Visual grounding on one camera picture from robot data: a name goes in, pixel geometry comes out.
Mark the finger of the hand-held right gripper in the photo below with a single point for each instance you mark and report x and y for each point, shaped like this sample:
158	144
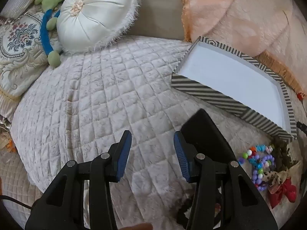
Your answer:
302	127

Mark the cream bolster pillow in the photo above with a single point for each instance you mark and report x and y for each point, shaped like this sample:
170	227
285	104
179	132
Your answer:
21	0

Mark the round white satin cushion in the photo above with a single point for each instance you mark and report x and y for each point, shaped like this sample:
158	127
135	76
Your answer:
96	16

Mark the red bow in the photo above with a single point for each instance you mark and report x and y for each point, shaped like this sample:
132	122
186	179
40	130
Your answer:
286	191

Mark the cream quilted bedspread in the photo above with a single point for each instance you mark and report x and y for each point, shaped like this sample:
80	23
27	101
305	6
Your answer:
96	100

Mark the beige sofa backrest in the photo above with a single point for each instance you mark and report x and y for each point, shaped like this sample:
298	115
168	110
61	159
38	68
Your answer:
158	9

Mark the black fabric pouch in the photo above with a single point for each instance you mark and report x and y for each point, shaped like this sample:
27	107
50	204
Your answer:
203	129

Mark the small red tassel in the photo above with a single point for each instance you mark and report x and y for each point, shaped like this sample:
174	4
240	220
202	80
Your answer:
299	95

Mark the person's left hand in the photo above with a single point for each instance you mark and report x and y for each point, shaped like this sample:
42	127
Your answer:
136	227

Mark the floral embroidered pillow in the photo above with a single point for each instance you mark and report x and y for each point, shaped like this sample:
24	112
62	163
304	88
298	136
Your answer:
19	52

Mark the brown scrunchie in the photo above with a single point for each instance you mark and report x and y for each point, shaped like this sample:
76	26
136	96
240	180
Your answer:
279	151

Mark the peach fringed blanket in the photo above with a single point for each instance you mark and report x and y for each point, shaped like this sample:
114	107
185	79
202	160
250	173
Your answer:
239	9

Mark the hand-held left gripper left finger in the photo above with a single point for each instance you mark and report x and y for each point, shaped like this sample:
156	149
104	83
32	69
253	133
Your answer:
123	153

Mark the green plush toy blue band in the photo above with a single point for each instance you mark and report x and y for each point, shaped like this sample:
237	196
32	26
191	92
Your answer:
45	33

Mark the striped rectangular tray box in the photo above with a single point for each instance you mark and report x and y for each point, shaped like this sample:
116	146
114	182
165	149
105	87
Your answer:
227	76

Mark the leopard print bow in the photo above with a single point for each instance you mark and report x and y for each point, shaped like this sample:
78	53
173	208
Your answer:
291	163

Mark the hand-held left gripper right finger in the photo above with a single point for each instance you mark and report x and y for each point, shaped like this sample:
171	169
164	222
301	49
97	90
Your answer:
180	155

